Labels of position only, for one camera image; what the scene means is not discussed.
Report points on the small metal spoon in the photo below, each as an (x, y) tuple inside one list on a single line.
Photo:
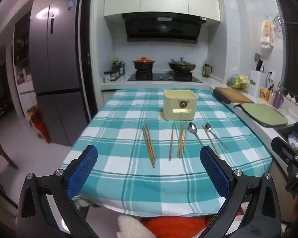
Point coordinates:
[(208, 127)]

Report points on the spice jar rack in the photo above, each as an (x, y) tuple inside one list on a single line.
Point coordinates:
[(111, 75)]

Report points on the white shelving unit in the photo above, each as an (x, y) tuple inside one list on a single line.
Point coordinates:
[(22, 67)]

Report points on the plastic bag with yellow contents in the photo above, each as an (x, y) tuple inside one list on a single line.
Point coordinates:
[(238, 81)]

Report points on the wooden cutting board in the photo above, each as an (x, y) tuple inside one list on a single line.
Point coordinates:
[(234, 94)]

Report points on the black pot with orange lid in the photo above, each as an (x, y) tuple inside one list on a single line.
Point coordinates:
[(143, 65)]

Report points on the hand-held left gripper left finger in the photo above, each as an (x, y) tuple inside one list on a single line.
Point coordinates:
[(83, 171)]

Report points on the grey refrigerator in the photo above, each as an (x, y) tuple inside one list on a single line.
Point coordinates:
[(57, 67)]

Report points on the green cutting mat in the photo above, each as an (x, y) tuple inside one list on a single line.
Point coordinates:
[(263, 114)]

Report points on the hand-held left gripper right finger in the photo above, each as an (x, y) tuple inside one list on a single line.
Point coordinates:
[(214, 171)]

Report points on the small orange box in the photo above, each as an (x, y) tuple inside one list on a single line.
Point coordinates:
[(264, 94)]

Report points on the yellow-capped bottle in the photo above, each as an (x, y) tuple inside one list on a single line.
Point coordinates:
[(116, 63)]

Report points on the black range hood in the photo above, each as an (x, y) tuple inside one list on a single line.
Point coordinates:
[(161, 28)]

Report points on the dark glass jug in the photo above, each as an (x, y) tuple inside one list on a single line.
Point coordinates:
[(206, 70)]

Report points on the purple cup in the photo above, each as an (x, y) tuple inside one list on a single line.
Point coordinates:
[(278, 100)]

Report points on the cream plastic utensil container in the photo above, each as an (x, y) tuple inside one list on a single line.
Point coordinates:
[(178, 109)]

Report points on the blue patterned bowl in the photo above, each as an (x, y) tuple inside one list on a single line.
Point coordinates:
[(294, 140)]

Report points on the teal checked tablecloth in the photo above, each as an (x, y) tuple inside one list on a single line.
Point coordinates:
[(119, 133)]

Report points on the wooden chair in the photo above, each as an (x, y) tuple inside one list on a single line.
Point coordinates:
[(2, 151)]

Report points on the hanging metal rack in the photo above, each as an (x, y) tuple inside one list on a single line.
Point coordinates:
[(278, 24)]

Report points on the large metal spoon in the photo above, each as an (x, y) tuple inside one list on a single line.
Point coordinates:
[(192, 128)]

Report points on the white utensil holder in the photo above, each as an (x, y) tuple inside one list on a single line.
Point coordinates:
[(257, 84)]

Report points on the garlic bulbs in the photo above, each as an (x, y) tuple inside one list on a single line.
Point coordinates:
[(291, 98)]

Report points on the hanging printed bag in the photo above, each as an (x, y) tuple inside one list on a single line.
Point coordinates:
[(267, 33)]

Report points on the white fluffy cloth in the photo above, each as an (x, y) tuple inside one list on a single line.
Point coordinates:
[(129, 228)]

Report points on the wok with glass lid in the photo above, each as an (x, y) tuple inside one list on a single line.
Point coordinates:
[(181, 67)]

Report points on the grey spatula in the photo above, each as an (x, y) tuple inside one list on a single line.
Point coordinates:
[(257, 58)]

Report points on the black gas cooktop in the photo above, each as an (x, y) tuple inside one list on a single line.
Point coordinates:
[(161, 77)]

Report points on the black tray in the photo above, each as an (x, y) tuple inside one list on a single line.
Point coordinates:
[(221, 98)]

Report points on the red garment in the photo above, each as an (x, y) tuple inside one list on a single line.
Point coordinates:
[(178, 228)]

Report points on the dark sauce bottle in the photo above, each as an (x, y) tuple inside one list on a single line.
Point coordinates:
[(122, 68)]

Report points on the white wall socket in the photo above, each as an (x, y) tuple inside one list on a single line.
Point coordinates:
[(271, 74)]

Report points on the red box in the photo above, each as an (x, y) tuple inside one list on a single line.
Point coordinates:
[(42, 129)]

